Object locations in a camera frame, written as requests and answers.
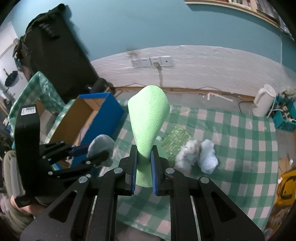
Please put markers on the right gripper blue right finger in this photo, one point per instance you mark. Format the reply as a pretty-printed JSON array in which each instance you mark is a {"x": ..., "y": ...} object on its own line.
[{"x": 154, "y": 157}]

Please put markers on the blue cardboard box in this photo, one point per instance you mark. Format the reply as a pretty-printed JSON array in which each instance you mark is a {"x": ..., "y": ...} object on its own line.
[{"x": 85, "y": 118}]

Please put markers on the black dumbbell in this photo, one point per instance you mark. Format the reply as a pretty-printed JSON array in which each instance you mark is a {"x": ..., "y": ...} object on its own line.
[{"x": 101, "y": 85}]

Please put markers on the person left hand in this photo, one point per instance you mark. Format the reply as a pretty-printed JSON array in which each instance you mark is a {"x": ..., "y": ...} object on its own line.
[{"x": 32, "y": 209}]

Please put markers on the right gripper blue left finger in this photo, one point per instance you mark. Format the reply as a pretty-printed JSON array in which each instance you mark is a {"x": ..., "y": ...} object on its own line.
[{"x": 134, "y": 157}]

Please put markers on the black cabinet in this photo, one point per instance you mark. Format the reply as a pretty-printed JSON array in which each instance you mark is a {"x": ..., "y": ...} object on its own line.
[{"x": 49, "y": 46}]

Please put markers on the grey blue sock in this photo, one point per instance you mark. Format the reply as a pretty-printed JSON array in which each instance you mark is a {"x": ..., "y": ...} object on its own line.
[{"x": 99, "y": 144}]

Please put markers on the green checkered cloth on left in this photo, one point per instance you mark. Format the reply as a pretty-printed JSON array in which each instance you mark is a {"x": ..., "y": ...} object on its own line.
[{"x": 38, "y": 88}]

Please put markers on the patterned white cloth bundle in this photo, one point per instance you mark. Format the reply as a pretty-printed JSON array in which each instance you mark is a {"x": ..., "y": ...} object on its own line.
[{"x": 188, "y": 156}]

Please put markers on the green glittery scrub cloth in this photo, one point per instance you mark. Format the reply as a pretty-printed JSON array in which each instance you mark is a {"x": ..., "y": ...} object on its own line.
[{"x": 173, "y": 140}]

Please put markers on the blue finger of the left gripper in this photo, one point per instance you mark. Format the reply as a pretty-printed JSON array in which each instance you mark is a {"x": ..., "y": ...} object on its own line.
[
  {"x": 97, "y": 159},
  {"x": 78, "y": 150}
]

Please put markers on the green checkered tablecloth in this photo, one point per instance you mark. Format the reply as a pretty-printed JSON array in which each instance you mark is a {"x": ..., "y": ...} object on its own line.
[{"x": 241, "y": 158}]

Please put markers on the light green foam sheet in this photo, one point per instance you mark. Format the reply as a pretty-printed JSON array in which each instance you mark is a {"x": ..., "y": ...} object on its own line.
[{"x": 147, "y": 110}]

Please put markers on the white electric kettle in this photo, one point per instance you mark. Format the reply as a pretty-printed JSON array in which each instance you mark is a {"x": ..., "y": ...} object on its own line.
[{"x": 263, "y": 100}]

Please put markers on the white wall socket strip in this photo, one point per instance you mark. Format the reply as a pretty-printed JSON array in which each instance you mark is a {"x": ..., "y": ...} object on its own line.
[{"x": 149, "y": 62}]

